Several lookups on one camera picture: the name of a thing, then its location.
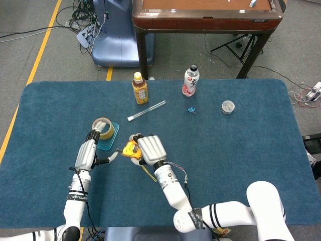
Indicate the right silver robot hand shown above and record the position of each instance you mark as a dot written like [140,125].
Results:
[151,150]

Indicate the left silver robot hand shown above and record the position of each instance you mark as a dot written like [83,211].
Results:
[85,155]

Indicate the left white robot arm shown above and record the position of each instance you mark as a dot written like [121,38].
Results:
[75,208]

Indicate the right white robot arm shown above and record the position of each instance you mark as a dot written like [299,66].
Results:
[173,193]

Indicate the yellow packing tape roll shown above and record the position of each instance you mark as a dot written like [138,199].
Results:
[110,131]

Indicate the teal clear plastic lid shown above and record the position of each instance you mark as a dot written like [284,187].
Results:
[107,145]

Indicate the glass test tube white cap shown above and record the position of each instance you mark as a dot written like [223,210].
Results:
[146,111]

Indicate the blue binder clip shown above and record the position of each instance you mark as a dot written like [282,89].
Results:
[191,110]

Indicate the yellow corn tea bottle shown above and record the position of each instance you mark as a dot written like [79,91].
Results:
[140,93]

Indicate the blue felt table cloth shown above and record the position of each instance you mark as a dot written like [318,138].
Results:
[225,150]

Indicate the pink white drink bottle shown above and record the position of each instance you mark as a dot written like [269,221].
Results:
[190,82]

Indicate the grey blue robot torso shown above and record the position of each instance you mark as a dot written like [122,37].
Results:
[150,234]

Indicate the white power strip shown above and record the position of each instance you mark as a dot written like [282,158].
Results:
[84,37]

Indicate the black tripod stand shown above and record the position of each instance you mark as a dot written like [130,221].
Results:
[227,44]

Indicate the dark wood mahjong table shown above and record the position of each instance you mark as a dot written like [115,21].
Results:
[200,23]

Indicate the black equipment base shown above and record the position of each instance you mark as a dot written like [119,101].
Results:
[313,143]

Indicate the blue machine pedestal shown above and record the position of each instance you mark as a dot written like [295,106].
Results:
[120,45]

